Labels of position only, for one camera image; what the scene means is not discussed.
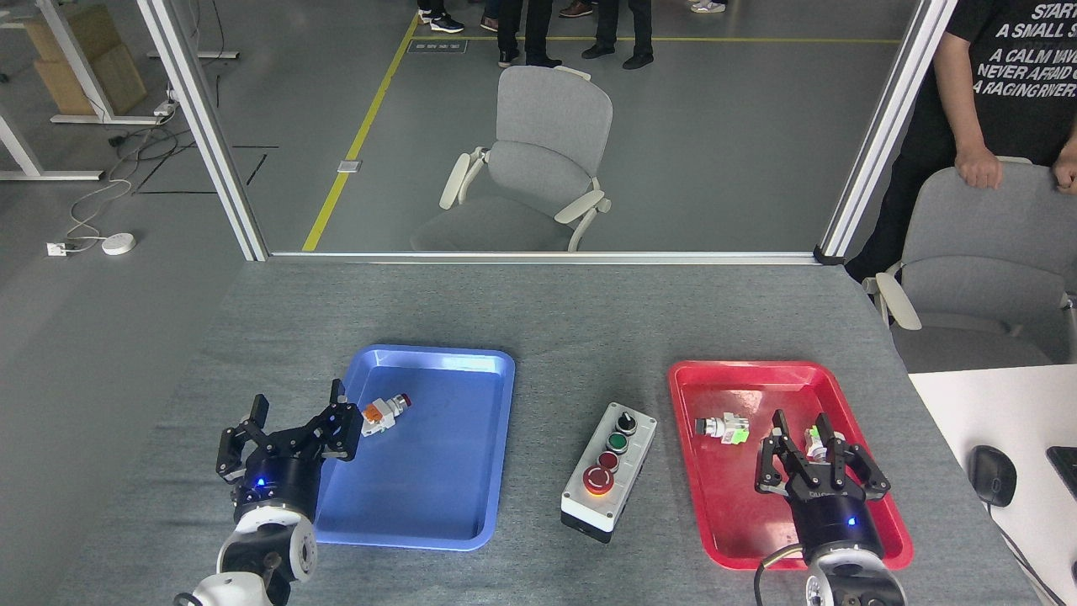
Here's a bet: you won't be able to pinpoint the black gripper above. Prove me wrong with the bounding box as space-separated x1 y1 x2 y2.
754 409 892 562
215 378 365 524

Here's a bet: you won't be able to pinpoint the grey four-button control box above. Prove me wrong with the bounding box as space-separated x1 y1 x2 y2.
560 401 659 545

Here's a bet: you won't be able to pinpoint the red push button, orange block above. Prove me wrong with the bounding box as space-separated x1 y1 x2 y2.
360 391 413 439

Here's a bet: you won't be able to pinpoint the black push button, green block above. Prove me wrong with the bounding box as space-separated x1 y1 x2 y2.
693 412 751 447

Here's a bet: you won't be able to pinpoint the large cardboard box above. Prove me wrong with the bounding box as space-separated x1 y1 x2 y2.
33 42 149 118

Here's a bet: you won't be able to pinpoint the person's right hand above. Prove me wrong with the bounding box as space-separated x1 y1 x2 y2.
954 146 1005 190

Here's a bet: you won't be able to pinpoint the person's left hand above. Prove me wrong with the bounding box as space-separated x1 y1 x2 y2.
1053 137 1077 197

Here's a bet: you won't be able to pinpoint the red plastic tray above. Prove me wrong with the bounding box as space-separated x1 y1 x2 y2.
668 359 915 571

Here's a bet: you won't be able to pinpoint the blue plastic tray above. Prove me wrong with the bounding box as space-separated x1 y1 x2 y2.
299 343 517 553

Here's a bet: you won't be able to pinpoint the black computer mouse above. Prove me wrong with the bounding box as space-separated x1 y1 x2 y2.
967 444 1019 508

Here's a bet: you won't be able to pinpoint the black keyboard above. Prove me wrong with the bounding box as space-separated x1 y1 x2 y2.
1045 445 1077 499

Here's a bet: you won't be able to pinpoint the white desk leg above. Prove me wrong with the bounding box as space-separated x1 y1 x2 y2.
0 109 104 183

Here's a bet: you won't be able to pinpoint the grey office chair, folded armrests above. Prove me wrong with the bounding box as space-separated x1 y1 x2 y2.
409 65 614 253

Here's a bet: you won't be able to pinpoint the person in printed shirt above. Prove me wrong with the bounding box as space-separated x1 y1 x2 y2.
843 0 1077 284

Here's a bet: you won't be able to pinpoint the person in black sneakers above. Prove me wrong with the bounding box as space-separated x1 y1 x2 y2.
417 0 466 35

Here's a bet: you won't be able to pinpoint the person in black trousers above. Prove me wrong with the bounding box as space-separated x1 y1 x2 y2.
496 0 564 69
580 0 655 71

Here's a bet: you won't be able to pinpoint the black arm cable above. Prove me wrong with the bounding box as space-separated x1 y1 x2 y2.
752 542 809 606

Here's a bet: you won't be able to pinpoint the white floor cable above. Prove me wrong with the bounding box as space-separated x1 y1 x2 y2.
62 175 135 250

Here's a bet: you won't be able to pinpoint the silver aluminium post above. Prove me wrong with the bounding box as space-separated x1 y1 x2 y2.
814 0 961 267
136 0 271 263

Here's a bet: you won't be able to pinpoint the white desk frame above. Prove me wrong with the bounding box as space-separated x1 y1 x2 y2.
32 0 171 126

